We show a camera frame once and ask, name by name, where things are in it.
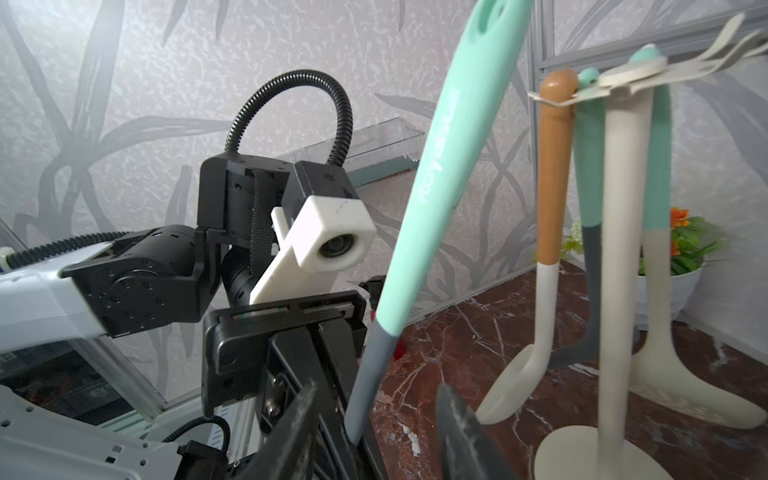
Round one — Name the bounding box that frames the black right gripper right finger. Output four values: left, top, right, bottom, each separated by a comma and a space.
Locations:
436, 383, 518, 480

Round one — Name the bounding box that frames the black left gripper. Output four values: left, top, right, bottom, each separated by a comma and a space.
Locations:
201, 291, 387, 479

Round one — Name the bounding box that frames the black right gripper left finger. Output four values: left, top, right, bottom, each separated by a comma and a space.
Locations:
242, 383, 318, 479

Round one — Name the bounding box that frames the cream skimmer wooden handle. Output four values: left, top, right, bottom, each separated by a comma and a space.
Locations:
475, 69, 579, 425

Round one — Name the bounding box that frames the small grey skimmer mint handle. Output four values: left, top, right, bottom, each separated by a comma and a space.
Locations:
549, 99, 606, 369

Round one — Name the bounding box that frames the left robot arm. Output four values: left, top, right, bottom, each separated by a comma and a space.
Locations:
1, 69, 386, 479

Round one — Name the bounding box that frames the cream utensil rack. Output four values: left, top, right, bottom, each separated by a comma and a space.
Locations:
534, 15, 767, 479

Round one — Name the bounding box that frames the red spray bottle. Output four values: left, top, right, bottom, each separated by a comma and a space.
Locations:
358, 275, 407, 361

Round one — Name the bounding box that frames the white pot with flowers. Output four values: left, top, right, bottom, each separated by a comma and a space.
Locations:
561, 207, 726, 330

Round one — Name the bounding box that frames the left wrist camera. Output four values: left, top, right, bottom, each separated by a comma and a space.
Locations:
249, 195, 376, 305

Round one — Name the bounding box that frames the clear plastic wall tray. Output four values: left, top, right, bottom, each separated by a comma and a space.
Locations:
281, 116, 426, 190

